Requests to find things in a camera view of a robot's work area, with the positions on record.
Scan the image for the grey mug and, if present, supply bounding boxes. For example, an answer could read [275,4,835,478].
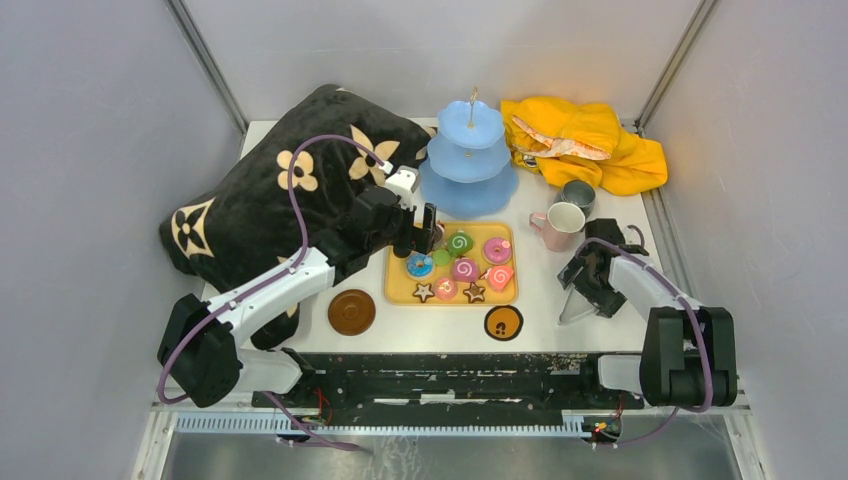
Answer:
[554,180,596,218]

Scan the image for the yellow garment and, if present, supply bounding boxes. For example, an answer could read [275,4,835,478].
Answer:
[500,96,669,196]

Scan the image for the salmon swirl cake slice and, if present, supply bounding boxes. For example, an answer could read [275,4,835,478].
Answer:
[483,265,515,292]

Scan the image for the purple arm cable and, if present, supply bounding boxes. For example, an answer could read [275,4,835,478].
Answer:
[576,225,715,448]
[156,134,392,407]

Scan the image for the pink mug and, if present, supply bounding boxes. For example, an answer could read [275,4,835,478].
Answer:
[528,202,586,252]

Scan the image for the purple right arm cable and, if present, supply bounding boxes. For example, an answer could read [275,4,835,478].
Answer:
[576,225,715,448]

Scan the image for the yellow serving tray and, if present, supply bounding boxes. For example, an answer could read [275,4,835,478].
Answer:
[384,222,519,307]

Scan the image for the pink round candy cake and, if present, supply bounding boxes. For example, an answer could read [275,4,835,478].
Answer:
[434,277,458,302]

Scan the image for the blue three-tier cake stand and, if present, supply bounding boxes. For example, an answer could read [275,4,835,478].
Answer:
[419,88,518,219]

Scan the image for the chocolate swirl roll cake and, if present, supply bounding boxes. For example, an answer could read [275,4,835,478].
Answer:
[434,222,446,248]

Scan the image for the black floral plush pillow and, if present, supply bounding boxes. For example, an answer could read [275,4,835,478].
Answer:
[158,84,439,351]

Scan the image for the metal serving tongs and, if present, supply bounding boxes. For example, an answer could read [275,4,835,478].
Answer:
[558,285,597,326]

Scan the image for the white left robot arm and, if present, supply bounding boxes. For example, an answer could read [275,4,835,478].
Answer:
[156,187,441,408]

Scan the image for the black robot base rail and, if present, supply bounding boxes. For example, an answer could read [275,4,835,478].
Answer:
[278,353,645,427]

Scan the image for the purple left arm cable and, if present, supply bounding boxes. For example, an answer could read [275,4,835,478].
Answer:
[156,134,392,407]

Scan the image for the star cookie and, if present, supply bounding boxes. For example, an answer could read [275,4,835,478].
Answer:
[463,282,486,304]
[413,283,435,304]

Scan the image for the brown round coaster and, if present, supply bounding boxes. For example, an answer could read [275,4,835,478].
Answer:
[327,289,376,336]

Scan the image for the yellow black round coaster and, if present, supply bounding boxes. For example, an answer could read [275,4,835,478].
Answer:
[483,305,524,342]

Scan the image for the green macaron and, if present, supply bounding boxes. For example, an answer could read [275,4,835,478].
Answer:
[431,249,453,268]

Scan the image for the blue frosted donut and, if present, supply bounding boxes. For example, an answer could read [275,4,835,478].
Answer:
[405,252,435,281]

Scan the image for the pink swirl roll cake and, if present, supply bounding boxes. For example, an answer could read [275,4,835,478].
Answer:
[451,257,480,283]

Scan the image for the green swirl roll cake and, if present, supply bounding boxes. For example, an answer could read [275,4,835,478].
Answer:
[446,230,474,258]

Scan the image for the pink frosted donut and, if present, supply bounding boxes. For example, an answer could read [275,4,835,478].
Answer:
[482,237,513,265]

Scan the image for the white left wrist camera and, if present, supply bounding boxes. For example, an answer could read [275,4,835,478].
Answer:
[384,166,420,210]

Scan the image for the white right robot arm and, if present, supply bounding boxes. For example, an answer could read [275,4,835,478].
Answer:
[557,218,738,412]

